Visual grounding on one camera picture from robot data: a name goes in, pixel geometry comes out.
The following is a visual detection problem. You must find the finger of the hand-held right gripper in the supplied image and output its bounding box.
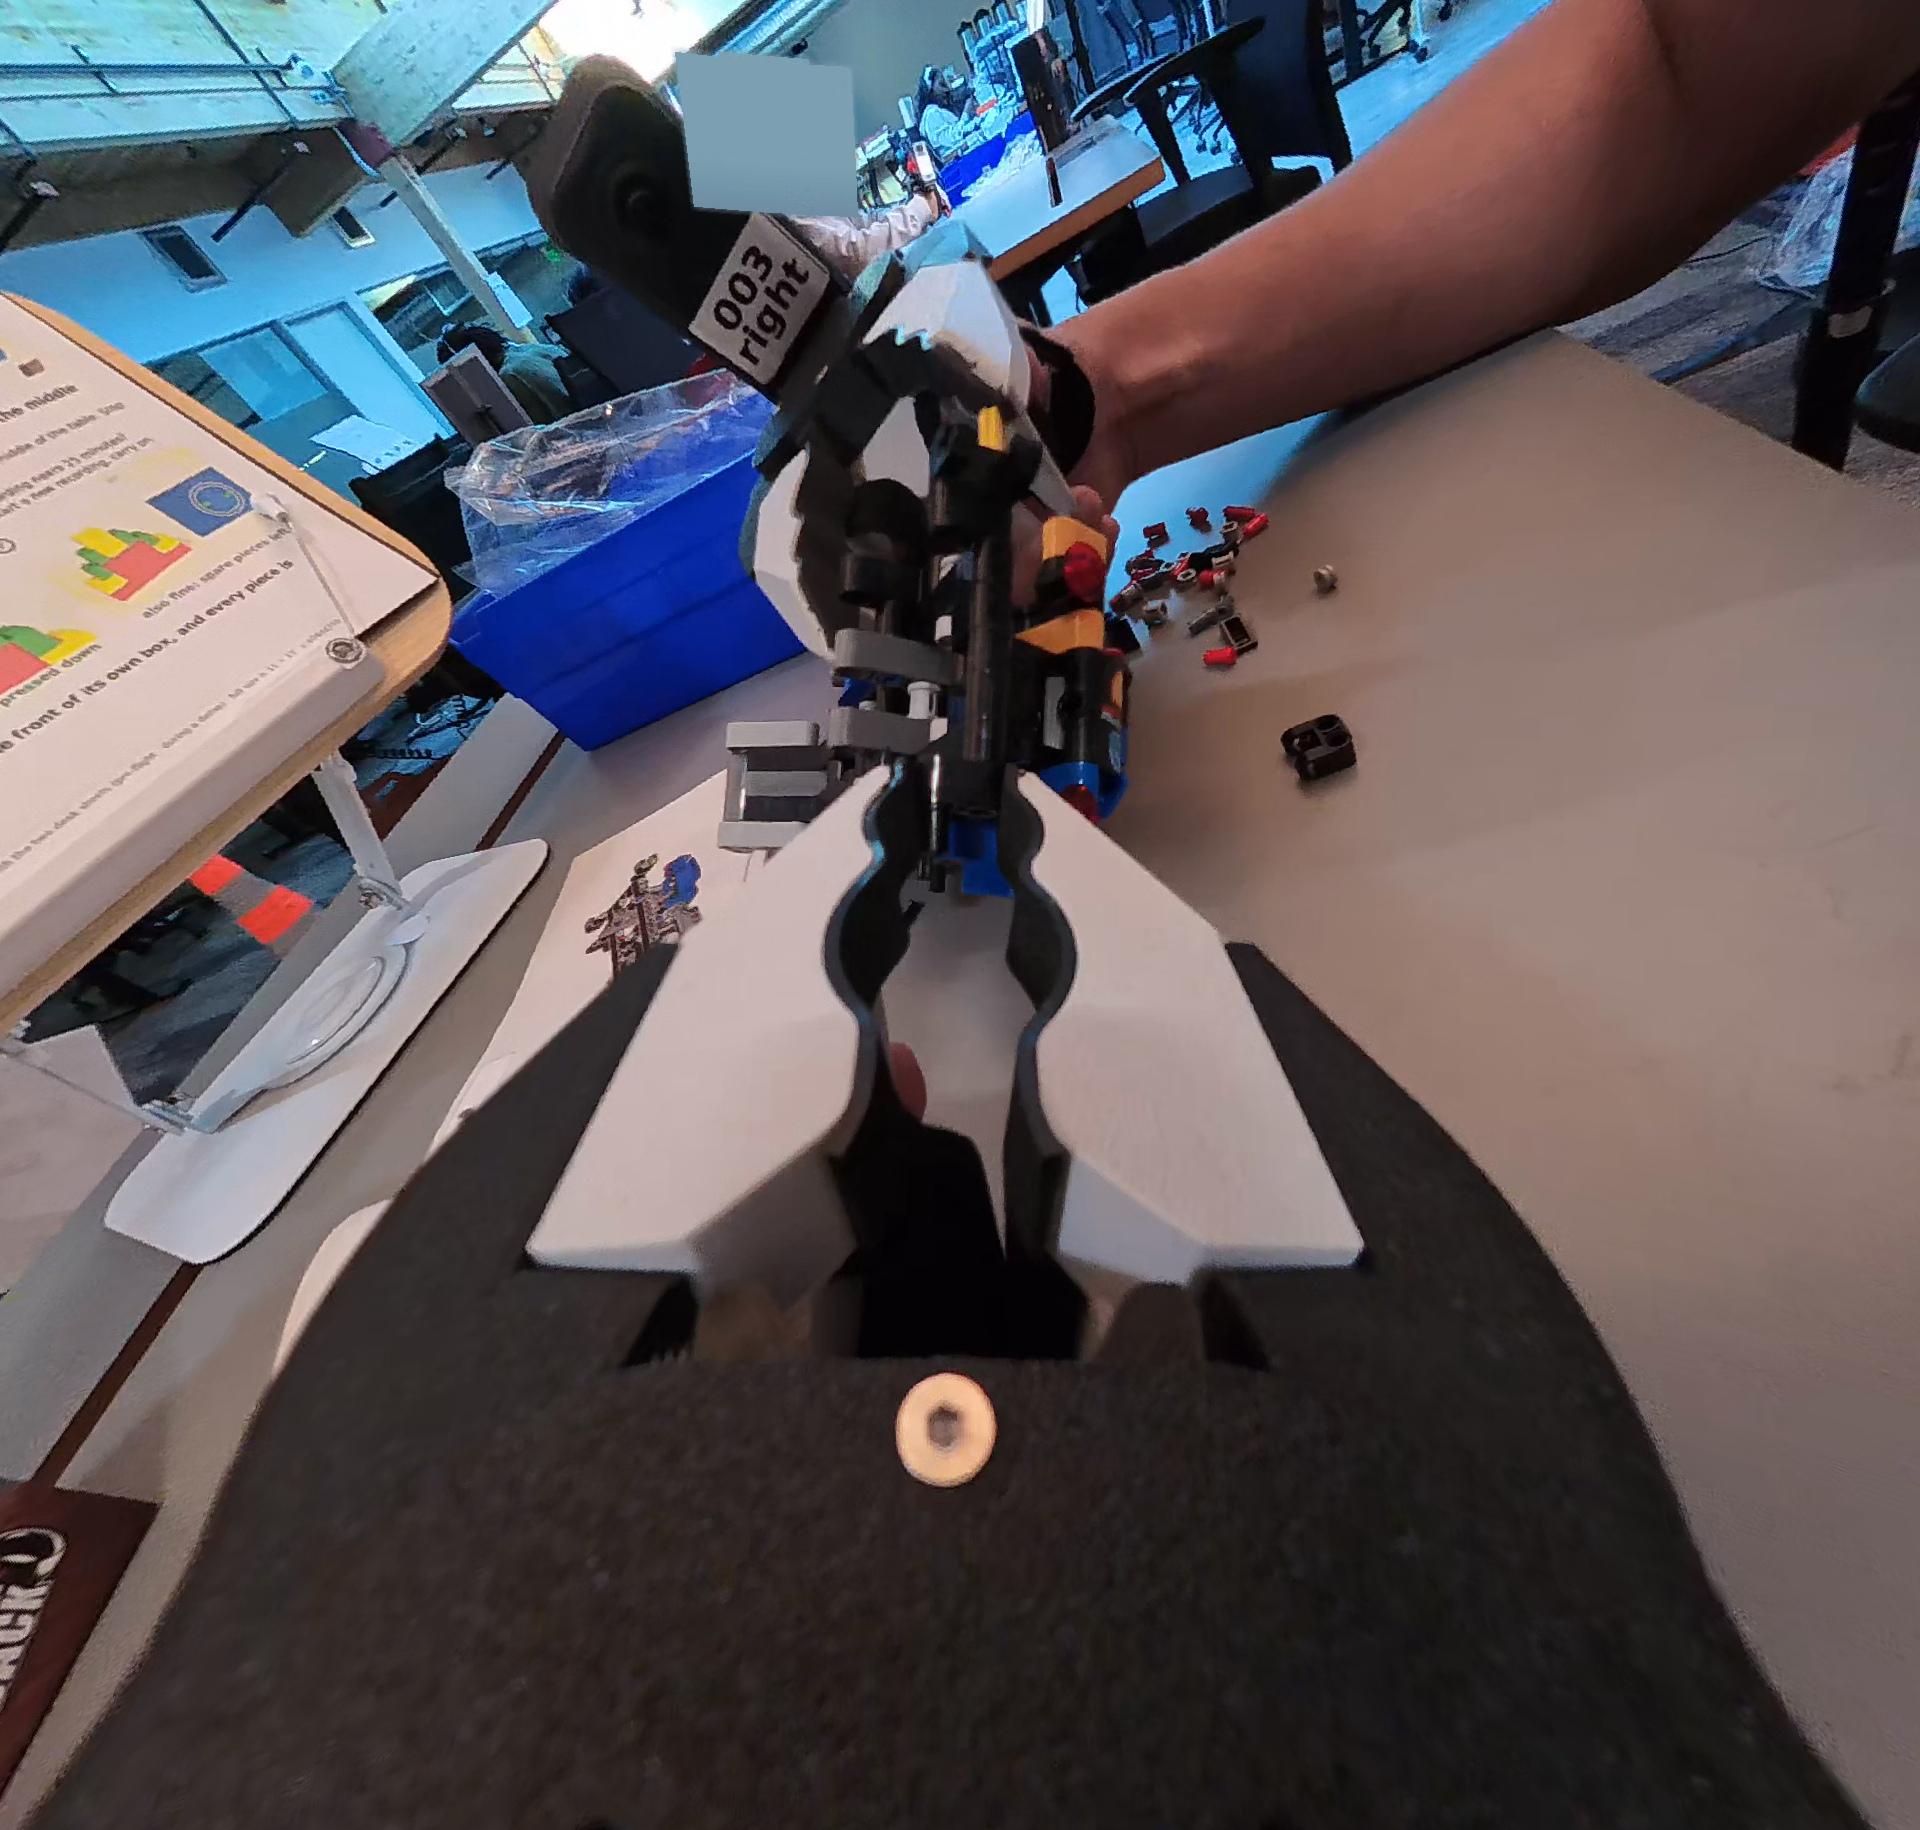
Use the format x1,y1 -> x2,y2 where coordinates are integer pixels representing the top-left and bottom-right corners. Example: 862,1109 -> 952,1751
857,253 -> 1079,511
745,392 -> 945,658

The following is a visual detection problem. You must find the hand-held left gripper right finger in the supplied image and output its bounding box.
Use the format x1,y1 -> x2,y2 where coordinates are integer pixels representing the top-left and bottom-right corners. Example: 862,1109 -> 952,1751
1002,778 -> 1364,1351

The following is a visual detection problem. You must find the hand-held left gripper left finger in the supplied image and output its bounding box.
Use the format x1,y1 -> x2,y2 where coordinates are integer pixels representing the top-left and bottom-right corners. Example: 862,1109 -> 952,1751
527,765 -> 901,1358

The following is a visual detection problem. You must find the partly built lego model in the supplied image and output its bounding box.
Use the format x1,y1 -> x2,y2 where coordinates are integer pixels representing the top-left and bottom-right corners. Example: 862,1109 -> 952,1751
719,396 -> 1137,901

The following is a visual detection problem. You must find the person's right forearm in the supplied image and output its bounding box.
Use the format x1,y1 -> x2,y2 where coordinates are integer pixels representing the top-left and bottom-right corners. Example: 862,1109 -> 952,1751
1154,0 -> 1920,473

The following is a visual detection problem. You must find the pile of small lego pieces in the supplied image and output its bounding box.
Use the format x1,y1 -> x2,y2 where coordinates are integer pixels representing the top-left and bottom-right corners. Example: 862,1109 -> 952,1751
1109,500 -> 1268,669

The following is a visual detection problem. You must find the person's right hand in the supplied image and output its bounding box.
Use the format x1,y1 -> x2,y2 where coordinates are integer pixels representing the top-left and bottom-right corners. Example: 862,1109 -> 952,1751
1032,303 -> 1204,544

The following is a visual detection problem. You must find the blue plastic bin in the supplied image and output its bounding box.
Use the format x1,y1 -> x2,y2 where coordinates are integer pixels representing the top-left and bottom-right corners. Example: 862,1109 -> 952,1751
448,405 -> 818,752

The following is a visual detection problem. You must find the wooden top table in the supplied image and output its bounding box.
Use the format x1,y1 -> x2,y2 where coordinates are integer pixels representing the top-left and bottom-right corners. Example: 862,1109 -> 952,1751
960,117 -> 1169,287

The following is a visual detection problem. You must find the clear plastic bag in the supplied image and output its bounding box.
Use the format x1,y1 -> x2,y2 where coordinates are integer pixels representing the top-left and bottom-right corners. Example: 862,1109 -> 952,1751
449,366 -> 781,572

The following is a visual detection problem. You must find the black office chair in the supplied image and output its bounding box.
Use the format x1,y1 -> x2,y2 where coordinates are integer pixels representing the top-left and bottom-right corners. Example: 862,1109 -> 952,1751
1071,14 -> 1352,264

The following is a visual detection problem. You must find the white clear board stand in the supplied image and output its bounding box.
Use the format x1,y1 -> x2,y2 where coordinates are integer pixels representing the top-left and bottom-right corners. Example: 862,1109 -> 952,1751
0,750 -> 548,1264

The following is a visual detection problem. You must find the red grey striped object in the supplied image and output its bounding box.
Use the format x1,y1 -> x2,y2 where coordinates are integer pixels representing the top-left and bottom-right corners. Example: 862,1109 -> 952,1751
186,854 -> 316,946

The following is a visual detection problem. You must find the instruction sheet on wooden board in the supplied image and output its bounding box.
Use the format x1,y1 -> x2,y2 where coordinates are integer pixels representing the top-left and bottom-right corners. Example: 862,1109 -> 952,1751
0,291 -> 451,1028

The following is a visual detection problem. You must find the brown printed cardboard box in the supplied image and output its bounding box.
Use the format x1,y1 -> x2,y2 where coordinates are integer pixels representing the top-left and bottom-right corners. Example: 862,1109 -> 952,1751
0,1482 -> 158,1772

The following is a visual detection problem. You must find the black metal post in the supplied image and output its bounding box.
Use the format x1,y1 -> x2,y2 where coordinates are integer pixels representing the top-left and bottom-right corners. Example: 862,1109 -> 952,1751
1791,104 -> 1920,473

